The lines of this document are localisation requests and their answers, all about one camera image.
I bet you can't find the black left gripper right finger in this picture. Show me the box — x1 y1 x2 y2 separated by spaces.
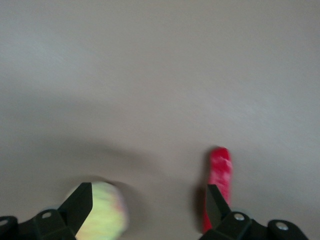
199 184 310 240

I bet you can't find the yellow-green apple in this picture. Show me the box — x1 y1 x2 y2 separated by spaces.
63 180 130 240

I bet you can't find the red chili pepper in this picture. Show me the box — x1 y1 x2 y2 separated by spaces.
201 146 235 235

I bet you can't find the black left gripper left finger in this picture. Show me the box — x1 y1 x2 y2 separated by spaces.
0 182 94 240

